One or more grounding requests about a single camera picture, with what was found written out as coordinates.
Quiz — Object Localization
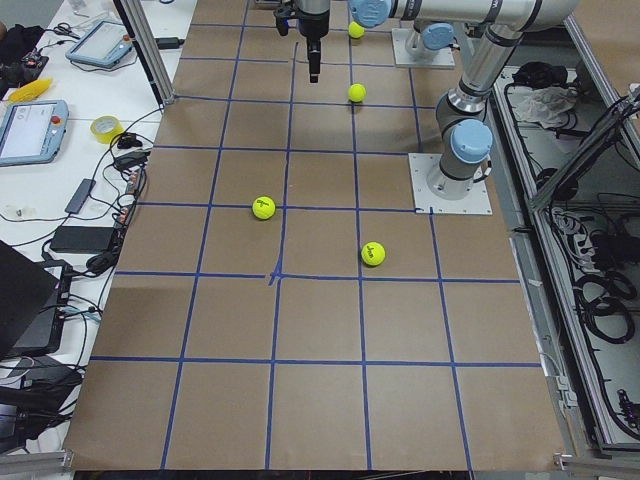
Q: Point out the near teach pendant tablet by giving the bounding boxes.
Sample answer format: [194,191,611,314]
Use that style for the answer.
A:
[1,100,69,167]

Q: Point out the black laptop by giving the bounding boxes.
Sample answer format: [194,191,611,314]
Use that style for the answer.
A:
[1,243,71,359]

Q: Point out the tennis ball centre left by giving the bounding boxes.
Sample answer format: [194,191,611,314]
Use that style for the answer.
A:
[252,196,276,220]

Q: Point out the tennis ball far top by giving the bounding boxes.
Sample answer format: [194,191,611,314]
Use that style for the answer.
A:
[348,21,366,39]

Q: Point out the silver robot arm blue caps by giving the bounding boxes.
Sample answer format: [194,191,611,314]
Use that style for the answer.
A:
[348,1,578,182]

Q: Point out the grey usb hub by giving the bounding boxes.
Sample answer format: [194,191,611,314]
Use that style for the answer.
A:
[65,178,96,214]

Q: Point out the tennis ball centre right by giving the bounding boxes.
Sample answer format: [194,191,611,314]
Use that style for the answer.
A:
[360,241,386,267]

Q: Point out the yellow corn toy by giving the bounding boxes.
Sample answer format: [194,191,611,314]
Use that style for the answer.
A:
[8,78,53,103]

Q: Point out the black power adapter brick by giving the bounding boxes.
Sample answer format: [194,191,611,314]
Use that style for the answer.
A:
[155,36,185,50]

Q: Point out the aluminium frame post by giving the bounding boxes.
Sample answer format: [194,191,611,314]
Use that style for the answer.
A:
[113,0,175,107]

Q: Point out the tennis ball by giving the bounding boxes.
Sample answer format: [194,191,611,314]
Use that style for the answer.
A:
[348,21,366,39]
[252,196,276,220]
[347,83,367,103]
[360,241,386,267]

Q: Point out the teach pendant tablet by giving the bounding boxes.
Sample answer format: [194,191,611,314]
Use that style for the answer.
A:
[65,20,133,69]
[1,100,69,167]

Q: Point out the tennis ball upper middle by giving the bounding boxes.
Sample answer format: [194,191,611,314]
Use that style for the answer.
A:
[347,83,367,103]

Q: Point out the far teach pendant tablet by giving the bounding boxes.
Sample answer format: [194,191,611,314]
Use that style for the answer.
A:
[65,20,133,69]

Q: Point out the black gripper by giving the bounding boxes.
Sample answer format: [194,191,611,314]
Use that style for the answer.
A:
[273,0,330,83]

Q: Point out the black flat box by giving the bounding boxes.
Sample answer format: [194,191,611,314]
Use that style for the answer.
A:
[50,226,115,254]

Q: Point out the black scissors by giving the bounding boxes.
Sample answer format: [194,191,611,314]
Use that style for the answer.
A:
[52,22,80,40]

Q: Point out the yellow tape roll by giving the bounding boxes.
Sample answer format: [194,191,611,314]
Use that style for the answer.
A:
[90,115,124,144]

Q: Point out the white crumpled cloth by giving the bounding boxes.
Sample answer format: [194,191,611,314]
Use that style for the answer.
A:
[514,86,578,129]

